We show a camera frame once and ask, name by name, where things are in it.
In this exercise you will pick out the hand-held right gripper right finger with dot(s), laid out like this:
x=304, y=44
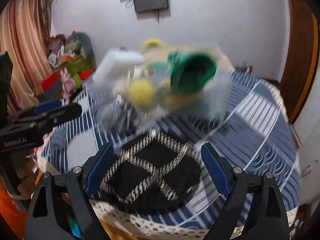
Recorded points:
x=215, y=172

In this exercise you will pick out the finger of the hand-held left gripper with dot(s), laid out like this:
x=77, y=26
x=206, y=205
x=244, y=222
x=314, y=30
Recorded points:
x=65, y=115
x=48, y=106

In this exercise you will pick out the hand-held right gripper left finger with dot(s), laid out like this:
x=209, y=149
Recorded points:
x=99, y=170

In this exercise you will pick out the black diamond-pattern cushion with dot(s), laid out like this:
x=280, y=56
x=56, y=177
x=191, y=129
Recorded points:
x=155, y=170

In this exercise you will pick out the clear plastic storage box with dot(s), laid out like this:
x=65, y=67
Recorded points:
x=150, y=97

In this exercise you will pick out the yellow soft ball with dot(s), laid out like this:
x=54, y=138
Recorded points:
x=141, y=92

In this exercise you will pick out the person's left hand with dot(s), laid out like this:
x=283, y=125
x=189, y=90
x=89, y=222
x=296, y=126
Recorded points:
x=26, y=177

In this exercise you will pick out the red box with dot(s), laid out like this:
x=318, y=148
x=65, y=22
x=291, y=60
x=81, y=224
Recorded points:
x=48, y=82

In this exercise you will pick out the pink bunny plush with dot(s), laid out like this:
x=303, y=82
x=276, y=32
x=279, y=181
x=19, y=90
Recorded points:
x=67, y=83

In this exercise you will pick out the blue striped bedsheet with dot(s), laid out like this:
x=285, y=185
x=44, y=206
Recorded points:
x=250, y=135

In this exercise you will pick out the pink striped curtain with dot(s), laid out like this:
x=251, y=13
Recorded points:
x=23, y=55

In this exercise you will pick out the white plastic bottle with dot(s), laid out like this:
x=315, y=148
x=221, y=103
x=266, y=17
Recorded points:
x=117, y=66

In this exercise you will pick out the white crochet lace cloth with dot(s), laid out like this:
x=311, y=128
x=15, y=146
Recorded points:
x=155, y=221

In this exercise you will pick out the yellow sponge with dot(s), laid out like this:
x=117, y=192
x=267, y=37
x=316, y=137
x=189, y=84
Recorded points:
x=181, y=101

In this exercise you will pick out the orange cloth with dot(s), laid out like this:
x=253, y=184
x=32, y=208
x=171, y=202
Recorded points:
x=10, y=217

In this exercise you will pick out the green cup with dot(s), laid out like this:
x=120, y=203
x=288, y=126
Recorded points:
x=192, y=72

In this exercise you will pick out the yellow round cap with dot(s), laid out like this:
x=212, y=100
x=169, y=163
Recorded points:
x=153, y=43

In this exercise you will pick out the brown wooden door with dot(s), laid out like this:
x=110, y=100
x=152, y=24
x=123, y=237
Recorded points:
x=300, y=55

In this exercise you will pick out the dark wall-mounted box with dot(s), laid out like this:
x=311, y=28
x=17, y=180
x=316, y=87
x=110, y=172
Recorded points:
x=151, y=1

